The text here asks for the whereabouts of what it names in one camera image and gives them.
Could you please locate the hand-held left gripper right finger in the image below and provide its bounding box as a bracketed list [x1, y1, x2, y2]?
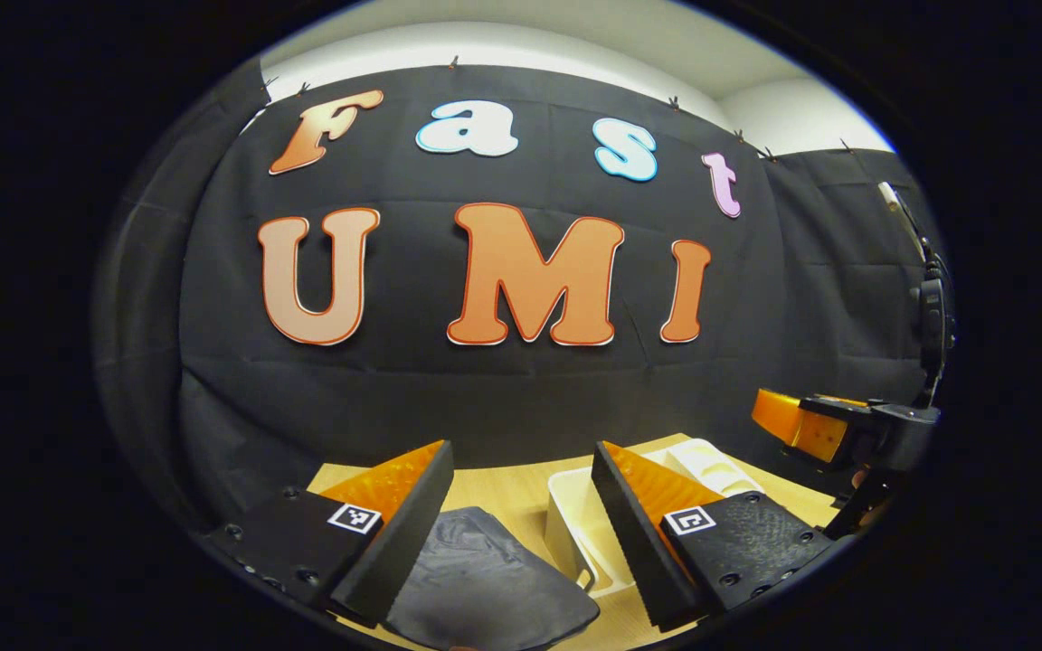
[592, 441, 848, 634]

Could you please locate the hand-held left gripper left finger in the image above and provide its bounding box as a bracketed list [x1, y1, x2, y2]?
[209, 440, 456, 629]

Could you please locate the white plastic bookshelf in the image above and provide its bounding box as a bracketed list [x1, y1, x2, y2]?
[545, 438, 766, 598]

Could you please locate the grey schoolbag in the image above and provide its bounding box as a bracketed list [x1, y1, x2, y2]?
[385, 506, 601, 651]

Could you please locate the black backdrop cloth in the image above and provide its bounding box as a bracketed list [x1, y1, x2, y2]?
[91, 59, 952, 534]

